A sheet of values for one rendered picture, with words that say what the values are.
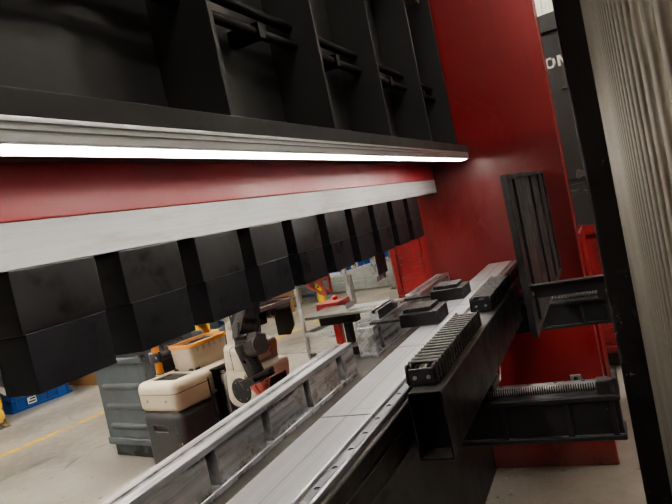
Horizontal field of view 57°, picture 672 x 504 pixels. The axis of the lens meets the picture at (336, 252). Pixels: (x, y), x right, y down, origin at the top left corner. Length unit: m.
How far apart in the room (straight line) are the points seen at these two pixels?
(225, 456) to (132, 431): 3.38
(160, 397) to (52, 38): 1.93
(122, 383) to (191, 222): 3.38
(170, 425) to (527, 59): 2.14
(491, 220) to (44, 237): 2.25
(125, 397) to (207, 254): 3.38
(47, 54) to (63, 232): 0.24
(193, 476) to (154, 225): 0.44
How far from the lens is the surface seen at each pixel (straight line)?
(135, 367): 4.35
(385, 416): 1.07
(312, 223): 1.63
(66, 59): 0.99
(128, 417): 4.59
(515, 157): 2.88
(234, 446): 1.26
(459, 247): 2.94
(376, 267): 2.10
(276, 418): 1.39
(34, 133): 0.70
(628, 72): 0.23
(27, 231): 0.93
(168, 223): 1.14
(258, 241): 1.38
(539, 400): 1.47
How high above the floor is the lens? 1.32
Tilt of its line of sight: 3 degrees down
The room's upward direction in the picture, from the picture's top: 12 degrees counter-clockwise
